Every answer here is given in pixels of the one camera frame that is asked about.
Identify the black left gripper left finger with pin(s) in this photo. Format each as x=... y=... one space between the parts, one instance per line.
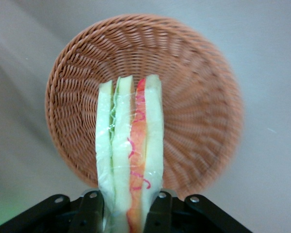
x=89 y=213

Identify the triangle sandwich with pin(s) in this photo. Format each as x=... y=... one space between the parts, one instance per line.
x=121 y=150

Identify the brown wicker basket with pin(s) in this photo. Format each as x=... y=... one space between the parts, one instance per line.
x=189 y=97

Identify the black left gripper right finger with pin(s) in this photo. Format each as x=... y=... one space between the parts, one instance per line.
x=160 y=213

